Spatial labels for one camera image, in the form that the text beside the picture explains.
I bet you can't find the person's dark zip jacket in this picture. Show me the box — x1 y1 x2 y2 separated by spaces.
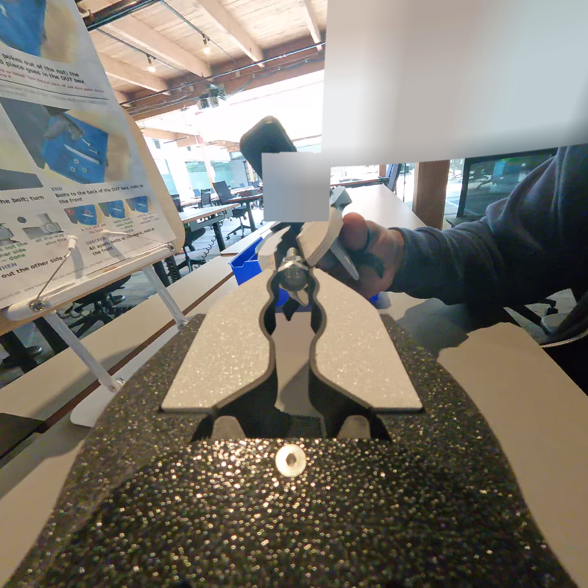
537 257 588 398

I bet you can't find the ceiling mounted device cluster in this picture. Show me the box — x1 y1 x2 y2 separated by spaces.
198 85 228 111

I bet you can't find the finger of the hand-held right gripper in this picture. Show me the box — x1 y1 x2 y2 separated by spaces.
257 224 296 276
295 215 345 269

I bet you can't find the person's right forearm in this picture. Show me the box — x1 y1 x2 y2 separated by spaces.
388 145 588 307

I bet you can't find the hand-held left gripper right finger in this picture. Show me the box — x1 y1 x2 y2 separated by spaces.
308 269 423 412

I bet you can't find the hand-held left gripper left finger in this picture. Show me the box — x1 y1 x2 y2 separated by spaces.
161 269 277 412

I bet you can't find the blue plastic bin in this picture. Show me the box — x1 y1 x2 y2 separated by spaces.
230 243 381 309

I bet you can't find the office desk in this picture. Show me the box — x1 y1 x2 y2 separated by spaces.
177 202 240 253

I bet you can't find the person's right hand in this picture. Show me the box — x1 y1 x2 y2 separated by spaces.
318 211 407 300

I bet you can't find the wooden document stand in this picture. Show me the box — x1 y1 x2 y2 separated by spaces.
0 108 188 428

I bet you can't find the steel bolt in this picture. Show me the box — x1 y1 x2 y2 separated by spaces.
281 247 307 295

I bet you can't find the black wall screen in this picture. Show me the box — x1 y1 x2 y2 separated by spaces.
457 149 559 221

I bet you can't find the printed instruction sheet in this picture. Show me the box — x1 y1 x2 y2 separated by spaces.
0 0 177 309

